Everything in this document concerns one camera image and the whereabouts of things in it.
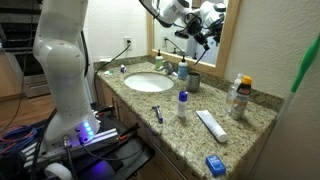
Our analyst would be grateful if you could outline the sunscreen spray with orange cap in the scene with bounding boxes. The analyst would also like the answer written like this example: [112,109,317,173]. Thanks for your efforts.
[229,75,253,121]

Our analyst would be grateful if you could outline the blue soap pump bottle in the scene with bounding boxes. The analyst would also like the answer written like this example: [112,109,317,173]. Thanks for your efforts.
[177,54,189,80]

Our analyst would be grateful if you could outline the blue floss box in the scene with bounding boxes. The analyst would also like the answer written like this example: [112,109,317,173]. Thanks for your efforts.
[205,154,227,177]

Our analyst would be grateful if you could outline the white squeeze tube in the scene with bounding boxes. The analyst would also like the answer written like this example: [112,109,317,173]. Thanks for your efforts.
[195,109,229,144]

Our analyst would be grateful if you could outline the white tape roll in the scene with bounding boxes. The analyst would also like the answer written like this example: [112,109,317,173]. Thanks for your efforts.
[44,162,73,180]

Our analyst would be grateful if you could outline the red floor cable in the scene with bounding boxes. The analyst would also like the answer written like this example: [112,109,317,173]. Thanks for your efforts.
[0,126,38,156]

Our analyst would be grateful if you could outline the green soap pump bottle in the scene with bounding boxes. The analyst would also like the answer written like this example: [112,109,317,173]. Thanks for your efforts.
[154,49,165,72]

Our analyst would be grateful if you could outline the metal cabinet handle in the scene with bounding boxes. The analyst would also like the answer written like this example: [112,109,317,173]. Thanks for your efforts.
[113,97,122,122]

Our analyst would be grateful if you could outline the chrome faucet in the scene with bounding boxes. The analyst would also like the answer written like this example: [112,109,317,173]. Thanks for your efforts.
[159,61,179,77]

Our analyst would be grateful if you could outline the black robot platform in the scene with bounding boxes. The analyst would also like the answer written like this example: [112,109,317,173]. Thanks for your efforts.
[76,103,156,180]

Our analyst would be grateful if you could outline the silver metal cup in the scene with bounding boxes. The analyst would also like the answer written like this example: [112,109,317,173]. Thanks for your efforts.
[185,71,202,94]

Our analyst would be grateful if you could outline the orange and black clamp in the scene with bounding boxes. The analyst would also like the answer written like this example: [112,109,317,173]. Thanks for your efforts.
[118,123,141,141]
[94,105,116,118]

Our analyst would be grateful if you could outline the aluminium mounting rail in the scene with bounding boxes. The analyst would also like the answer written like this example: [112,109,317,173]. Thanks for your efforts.
[19,128,119,168]

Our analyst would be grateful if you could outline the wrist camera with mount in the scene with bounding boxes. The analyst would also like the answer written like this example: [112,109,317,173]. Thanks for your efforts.
[174,28,190,40]

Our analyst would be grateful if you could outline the black power cable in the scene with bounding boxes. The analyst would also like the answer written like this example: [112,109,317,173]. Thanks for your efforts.
[93,41,133,101]

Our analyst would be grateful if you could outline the green handled pole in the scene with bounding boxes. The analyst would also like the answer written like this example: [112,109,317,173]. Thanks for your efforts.
[274,31,320,128]

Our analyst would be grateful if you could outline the wood framed mirror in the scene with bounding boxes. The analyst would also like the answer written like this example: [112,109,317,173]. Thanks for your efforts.
[145,0,242,78]

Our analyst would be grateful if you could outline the white oval sink basin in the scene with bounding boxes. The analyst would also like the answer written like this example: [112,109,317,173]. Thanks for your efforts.
[123,72,175,93]

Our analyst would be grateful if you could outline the blue floor cable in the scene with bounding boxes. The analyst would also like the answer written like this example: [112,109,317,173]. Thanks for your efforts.
[0,124,38,148]

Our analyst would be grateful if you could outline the white wall outlet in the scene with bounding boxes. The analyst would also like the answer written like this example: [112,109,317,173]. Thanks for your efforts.
[123,35,133,51]

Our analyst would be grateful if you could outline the clear plastic bottle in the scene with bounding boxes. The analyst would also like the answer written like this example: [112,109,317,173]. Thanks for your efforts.
[225,72,244,113]

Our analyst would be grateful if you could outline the wooden vanity cabinet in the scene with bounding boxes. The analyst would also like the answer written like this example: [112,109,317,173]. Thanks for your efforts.
[96,79,204,180]

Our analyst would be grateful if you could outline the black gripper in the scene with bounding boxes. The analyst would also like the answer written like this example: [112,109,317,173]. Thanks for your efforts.
[185,13,211,52]

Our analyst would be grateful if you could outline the white bottle with blue cap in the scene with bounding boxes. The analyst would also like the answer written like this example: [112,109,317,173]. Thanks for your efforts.
[177,90,189,119]

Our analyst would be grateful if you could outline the blue toothbrush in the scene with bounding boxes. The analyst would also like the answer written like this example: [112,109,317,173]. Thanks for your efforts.
[194,49,208,67]

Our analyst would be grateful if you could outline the black cable with metal connector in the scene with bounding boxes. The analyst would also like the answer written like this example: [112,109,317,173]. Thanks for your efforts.
[62,134,79,180]

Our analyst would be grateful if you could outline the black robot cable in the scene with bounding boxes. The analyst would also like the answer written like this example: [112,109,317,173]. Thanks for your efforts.
[80,30,92,78]

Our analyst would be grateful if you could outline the thin black base cable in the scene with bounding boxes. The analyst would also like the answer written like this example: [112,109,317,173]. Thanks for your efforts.
[78,135,145,162]

